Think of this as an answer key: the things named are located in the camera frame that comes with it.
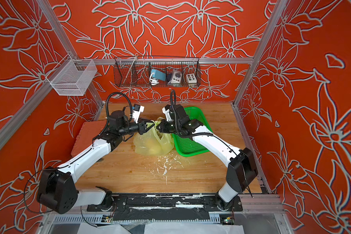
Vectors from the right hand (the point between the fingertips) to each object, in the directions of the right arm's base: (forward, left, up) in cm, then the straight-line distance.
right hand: (152, 128), depth 75 cm
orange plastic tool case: (+10, +48, -19) cm, 53 cm away
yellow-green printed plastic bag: (-5, 0, -6) cm, 8 cm away
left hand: (+3, -1, +2) cm, 3 cm away
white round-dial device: (+34, -12, +8) cm, 37 cm away
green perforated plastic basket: (+3, -19, -24) cm, 31 cm away
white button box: (+37, -22, +5) cm, 44 cm away
